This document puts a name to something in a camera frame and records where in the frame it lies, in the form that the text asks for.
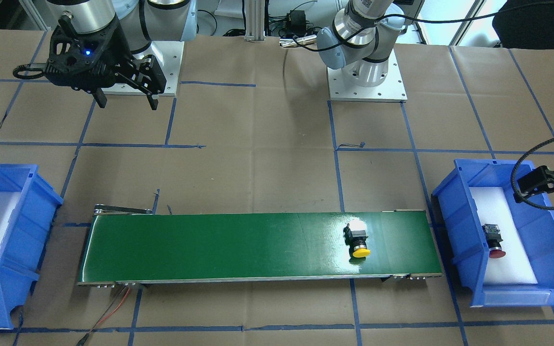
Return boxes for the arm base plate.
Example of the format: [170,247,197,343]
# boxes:
[326,50,408,103]
[93,40,185,97]

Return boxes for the red orange wires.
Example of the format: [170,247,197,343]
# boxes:
[76,287,131,346]

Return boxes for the yellow push button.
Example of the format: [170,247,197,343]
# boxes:
[343,219,371,258]

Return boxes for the black braided cable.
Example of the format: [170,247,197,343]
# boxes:
[511,126,554,210]

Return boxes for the aluminium profile post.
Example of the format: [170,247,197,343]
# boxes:
[242,0,268,42]

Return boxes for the blue plastic bin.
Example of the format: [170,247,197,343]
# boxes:
[433,159,554,308]
[0,164,63,329]

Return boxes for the red push button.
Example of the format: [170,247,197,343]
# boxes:
[482,223,506,259]

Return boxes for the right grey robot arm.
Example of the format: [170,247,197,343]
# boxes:
[42,0,197,110]

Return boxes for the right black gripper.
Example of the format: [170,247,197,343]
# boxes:
[44,15,167,111]

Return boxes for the green conveyor belt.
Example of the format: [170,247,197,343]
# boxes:
[77,210,442,285]

